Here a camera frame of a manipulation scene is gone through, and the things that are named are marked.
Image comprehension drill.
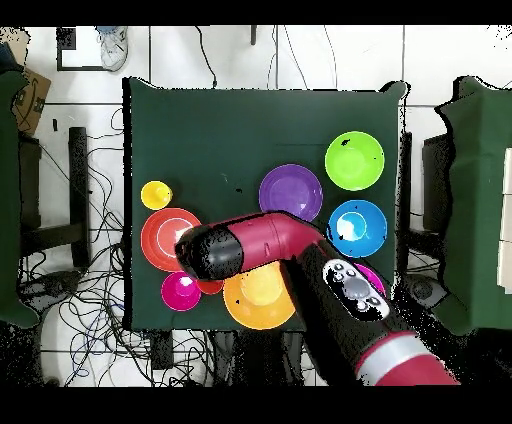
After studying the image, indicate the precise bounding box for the red-orange cup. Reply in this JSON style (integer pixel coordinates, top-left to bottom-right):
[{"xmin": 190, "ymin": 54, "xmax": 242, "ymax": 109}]
[{"xmin": 195, "ymin": 277, "xmax": 225, "ymax": 296}]

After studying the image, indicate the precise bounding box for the small crimson bowl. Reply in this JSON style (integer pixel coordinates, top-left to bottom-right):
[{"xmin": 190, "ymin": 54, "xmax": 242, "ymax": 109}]
[{"xmin": 160, "ymin": 270, "xmax": 202, "ymax": 313}]

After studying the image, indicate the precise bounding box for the purple bowl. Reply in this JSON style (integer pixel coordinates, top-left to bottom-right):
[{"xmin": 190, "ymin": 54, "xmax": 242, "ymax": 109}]
[{"xmin": 258, "ymin": 163, "xmax": 324, "ymax": 224}]

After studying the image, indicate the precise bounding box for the dark green tablecloth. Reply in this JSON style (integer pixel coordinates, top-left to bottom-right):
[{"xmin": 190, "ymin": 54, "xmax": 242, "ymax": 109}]
[{"xmin": 121, "ymin": 76, "xmax": 410, "ymax": 333}]

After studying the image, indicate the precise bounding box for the large yellow-orange bowl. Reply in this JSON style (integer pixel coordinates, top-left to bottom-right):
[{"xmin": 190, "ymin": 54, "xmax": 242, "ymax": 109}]
[{"xmin": 222, "ymin": 259, "xmax": 298, "ymax": 332}]

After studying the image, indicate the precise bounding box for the yellow cup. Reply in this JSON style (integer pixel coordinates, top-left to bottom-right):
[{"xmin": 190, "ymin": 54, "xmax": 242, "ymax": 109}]
[{"xmin": 140, "ymin": 180, "xmax": 174, "ymax": 212}]

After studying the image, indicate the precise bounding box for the shallow red-orange bowl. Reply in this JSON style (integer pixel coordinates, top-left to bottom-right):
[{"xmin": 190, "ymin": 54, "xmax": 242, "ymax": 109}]
[{"xmin": 140, "ymin": 206, "xmax": 203, "ymax": 274}]

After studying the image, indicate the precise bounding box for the blue bowl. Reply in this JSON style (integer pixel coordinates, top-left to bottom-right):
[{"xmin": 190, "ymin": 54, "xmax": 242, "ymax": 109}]
[{"xmin": 325, "ymin": 199, "xmax": 389, "ymax": 259}]

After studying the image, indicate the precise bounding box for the green bowl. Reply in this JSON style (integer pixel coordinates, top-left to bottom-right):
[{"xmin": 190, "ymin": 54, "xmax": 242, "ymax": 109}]
[{"xmin": 324, "ymin": 130, "xmax": 386, "ymax": 192}]

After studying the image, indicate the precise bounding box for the large pink bowl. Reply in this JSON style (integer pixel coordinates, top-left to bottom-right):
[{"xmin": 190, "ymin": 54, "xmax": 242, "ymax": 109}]
[{"xmin": 355, "ymin": 262, "xmax": 388, "ymax": 298}]

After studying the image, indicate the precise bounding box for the black power strip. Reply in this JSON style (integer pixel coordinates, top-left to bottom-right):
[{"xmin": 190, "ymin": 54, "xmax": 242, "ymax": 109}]
[{"xmin": 150, "ymin": 330, "xmax": 176, "ymax": 371}]

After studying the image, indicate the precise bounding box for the black chair base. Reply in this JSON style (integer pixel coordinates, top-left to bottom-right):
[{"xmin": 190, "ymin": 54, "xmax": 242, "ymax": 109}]
[
  {"xmin": 401, "ymin": 273, "xmax": 449, "ymax": 315},
  {"xmin": 23, "ymin": 269, "xmax": 83, "ymax": 309}
]

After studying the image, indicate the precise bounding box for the green cloth neighbouring table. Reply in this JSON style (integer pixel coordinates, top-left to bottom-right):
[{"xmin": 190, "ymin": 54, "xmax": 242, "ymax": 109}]
[
  {"xmin": 0, "ymin": 69, "xmax": 40, "ymax": 330},
  {"xmin": 433, "ymin": 75, "xmax": 512, "ymax": 336}
]

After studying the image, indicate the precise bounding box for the person's foot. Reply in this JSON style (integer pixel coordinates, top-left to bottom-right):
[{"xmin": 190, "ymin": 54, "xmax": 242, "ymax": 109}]
[{"xmin": 95, "ymin": 25, "xmax": 130, "ymax": 73}]

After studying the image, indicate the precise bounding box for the cardboard box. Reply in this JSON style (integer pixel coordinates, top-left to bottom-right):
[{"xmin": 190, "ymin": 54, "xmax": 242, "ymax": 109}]
[{"xmin": 9, "ymin": 65, "xmax": 52, "ymax": 138}]

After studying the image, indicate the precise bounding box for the black cable with plug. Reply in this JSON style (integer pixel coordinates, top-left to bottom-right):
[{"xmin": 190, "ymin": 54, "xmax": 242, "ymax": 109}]
[{"xmin": 194, "ymin": 25, "xmax": 219, "ymax": 89}]

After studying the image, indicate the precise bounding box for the tangle of black cables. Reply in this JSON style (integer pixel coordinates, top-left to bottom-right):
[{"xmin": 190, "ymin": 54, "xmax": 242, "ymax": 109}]
[{"xmin": 17, "ymin": 107, "xmax": 213, "ymax": 387}]

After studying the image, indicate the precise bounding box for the black table frame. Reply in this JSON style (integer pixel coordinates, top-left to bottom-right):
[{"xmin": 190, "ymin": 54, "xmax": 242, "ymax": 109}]
[{"xmin": 17, "ymin": 126, "xmax": 91, "ymax": 269}]

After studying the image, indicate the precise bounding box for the black square floor frame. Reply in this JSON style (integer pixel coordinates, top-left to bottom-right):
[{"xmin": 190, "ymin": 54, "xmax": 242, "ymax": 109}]
[{"xmin": 56, "ymin": 26, "xmax": 116, "ymax": 72}]

